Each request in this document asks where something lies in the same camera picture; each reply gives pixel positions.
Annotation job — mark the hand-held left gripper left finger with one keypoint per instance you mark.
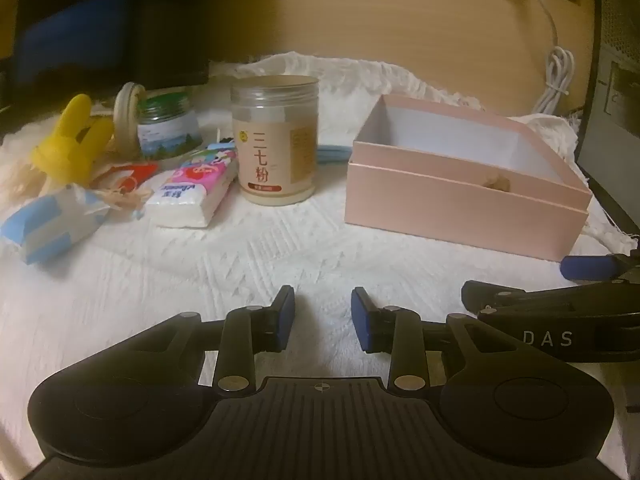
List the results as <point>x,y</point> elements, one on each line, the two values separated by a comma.
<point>286,311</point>

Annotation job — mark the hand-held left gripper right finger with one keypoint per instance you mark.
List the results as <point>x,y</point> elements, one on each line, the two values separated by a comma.
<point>359,318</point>

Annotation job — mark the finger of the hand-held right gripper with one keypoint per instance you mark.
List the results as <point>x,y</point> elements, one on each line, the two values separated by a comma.
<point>475,293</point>
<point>575,266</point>

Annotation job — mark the pink cardboard box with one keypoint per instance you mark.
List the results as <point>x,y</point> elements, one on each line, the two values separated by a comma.
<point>450,210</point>

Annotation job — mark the beige round zip pouch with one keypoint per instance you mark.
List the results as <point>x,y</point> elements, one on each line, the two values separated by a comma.
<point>122,120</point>

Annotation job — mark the blue white soft packet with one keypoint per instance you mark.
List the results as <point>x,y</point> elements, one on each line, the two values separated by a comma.
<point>50,225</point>

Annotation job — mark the white textured cloth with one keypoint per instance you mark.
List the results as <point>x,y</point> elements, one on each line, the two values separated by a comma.
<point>250,260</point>

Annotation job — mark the large clear powder jar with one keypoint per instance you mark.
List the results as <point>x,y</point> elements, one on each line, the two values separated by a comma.
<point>275,160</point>

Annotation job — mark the pink printed tissue packet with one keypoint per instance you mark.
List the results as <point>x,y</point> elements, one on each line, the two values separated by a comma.
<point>190,190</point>

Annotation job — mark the grey computer case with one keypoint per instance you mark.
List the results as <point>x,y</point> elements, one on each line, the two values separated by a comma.
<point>615,110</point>

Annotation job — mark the red white small packet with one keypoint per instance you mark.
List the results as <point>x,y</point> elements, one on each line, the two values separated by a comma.
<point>130,175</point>

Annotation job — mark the small green lid jar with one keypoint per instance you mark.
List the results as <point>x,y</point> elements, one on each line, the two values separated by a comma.
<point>167,135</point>

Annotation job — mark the yellow plush toy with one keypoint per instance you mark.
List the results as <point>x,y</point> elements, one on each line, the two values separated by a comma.
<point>75,125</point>

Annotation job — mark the black monitor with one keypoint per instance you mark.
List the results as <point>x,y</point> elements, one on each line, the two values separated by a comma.
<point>100,20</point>

